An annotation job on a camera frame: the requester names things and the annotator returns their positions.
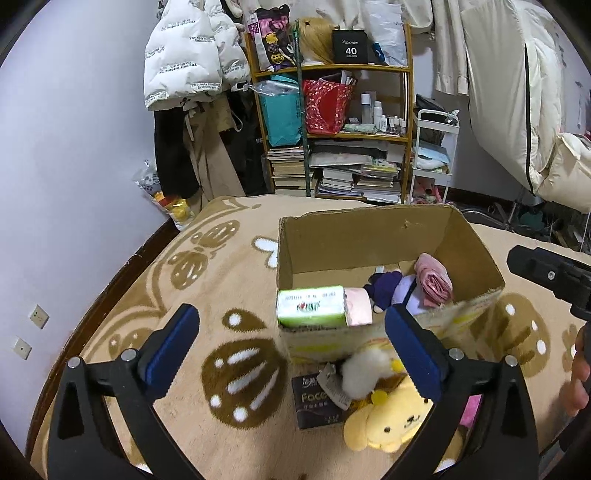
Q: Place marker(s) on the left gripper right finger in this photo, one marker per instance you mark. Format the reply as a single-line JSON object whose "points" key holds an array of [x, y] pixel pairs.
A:
{"points": [[503, 443]]}

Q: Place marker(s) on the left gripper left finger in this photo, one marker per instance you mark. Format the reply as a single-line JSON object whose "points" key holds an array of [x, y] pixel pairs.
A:
{"points": [[83, 443]]}

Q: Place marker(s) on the yellow dog plush toy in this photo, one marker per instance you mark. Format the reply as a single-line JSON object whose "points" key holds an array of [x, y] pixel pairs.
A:
{"points": [[389, 421]]}

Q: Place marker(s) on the white fluffy pompom toy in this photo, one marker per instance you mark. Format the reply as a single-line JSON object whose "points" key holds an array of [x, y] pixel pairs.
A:
{"points": [[363, 370]]}

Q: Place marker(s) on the black Face tissue pack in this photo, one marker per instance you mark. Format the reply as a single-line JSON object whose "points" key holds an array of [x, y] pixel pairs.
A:
{"points": [[312, 405]]}

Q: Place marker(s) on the pink bear plush toy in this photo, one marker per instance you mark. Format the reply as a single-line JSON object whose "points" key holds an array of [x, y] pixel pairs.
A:
{"points": [[470, 411]]}

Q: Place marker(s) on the person's right hand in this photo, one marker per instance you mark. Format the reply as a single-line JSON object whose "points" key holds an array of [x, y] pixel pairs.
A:
{"points": [[574, 396]]}

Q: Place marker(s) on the pink folded plastic bag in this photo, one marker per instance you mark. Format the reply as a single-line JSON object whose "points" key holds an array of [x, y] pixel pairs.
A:
{"points": [[435, 281]]}

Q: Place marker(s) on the beige brown patterned rug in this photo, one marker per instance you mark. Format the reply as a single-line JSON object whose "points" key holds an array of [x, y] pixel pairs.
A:
{"points": [[229, 408]]}

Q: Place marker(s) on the navy white plush doll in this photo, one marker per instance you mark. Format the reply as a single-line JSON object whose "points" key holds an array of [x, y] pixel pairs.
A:
{"points": [[393, 288]]}

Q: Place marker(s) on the pink tissue pack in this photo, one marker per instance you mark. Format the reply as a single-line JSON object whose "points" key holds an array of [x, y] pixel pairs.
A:
{"points": [[359, 310]]}

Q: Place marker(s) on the white metal trolley cart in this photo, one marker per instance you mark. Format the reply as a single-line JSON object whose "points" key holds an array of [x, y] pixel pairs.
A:
{"points": [[434, 155]]}

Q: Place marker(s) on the green white tissue pack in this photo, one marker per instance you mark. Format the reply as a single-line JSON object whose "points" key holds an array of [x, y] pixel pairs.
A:
{"points": [[323, 307]]}

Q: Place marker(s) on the brown cardboard box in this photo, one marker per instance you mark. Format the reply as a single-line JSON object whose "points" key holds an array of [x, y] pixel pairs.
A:
{"points": [[344, 247]]}

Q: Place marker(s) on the stack of books right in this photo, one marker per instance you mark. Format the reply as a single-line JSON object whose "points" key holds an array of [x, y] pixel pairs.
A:
{"points": [[365, 170]]}

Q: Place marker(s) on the stack of books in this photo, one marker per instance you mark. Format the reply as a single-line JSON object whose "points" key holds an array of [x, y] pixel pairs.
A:
{"points": [[287, 170], [365, 170]]}

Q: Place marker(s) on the cream duvet bundle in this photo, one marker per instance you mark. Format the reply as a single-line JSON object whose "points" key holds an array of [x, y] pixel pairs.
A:
{"points": [[517, 100]]}

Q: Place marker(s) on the plastic bag with toys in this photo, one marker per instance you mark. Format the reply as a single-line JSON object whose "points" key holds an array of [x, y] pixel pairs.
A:
{"points": [[176, 208]]}

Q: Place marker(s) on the wooden bookshelf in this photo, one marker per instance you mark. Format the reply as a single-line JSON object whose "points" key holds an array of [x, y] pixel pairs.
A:
{"points": [[406, 97]]}

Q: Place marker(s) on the black hanging garment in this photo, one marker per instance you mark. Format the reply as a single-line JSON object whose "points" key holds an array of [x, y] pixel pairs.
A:
{"points": [[172, 159]]}

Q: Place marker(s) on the red patterned gift bag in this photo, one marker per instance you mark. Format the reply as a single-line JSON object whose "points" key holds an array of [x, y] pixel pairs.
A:
{"points": [[325, 106]]}

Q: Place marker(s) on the beige hanging coat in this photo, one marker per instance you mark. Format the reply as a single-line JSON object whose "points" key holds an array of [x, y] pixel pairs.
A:
{"points": [[209, 158]]}

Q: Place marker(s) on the stack of books left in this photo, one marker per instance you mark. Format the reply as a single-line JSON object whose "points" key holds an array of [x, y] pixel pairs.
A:
{"points": [[287, 170]]}

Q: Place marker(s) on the black box number 40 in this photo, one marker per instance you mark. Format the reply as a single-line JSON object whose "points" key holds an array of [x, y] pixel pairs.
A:
{"points": [[350, 46]]}

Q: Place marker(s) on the teal paper bag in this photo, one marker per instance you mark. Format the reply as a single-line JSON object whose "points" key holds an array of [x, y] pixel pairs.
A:
{"points": [[282, 113]]}

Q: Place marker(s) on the blonde wig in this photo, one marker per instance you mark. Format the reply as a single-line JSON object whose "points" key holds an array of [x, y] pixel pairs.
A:
{"points": [[316, 39]]}

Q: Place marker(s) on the white puffer jacket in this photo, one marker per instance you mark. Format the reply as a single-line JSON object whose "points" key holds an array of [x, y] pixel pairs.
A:
{"points": [[193, 54]]}

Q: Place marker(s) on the white wall socket lower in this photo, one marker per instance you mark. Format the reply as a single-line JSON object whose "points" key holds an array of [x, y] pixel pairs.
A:
{"points": [[21, 348]]}

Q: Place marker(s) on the white wall socket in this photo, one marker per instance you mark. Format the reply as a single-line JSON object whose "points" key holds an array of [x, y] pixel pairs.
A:
{"points": [[21, 348], [39, 316]]}

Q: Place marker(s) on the white wall socket upper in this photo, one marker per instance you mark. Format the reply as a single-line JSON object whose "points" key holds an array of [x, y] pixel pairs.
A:
{"points": [[39, 316]]}

